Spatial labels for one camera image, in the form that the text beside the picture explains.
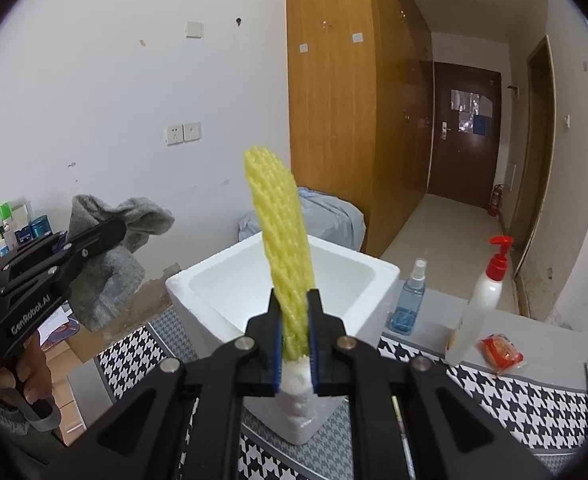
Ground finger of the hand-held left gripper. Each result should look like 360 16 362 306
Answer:
16 231 70 259
0 216 128 304

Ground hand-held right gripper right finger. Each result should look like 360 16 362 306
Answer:
307 287 554 480

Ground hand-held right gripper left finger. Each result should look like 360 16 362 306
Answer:
71 287 283 480

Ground grey knitted cloth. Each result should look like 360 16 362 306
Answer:
67 194 175 332

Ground white styrofoam box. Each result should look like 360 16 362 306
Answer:
165 231 401 445

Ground yellow foam net sleeve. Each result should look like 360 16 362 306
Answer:
243 145 317 362

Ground person's left hand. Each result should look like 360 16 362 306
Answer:
0 334 55 408

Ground cardboard box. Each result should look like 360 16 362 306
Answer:
39 305 107 446

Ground blue spray bottle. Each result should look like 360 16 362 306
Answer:
390 258 427 336

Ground light blue cloth bundle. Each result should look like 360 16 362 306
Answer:
238 186 365 249

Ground white pump bottle red cap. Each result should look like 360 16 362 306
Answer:
444 235 516 367

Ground red snack packet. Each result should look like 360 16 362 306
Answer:
476 334 525 375

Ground houndstooth tablecloth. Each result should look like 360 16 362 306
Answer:
96 304 588 480

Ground wooden wardrobe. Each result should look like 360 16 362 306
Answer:
285 0 433 257

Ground dark brown door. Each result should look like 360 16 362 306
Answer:
433 61 503 209

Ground wooden side door frame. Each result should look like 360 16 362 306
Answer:
510 35 558 261

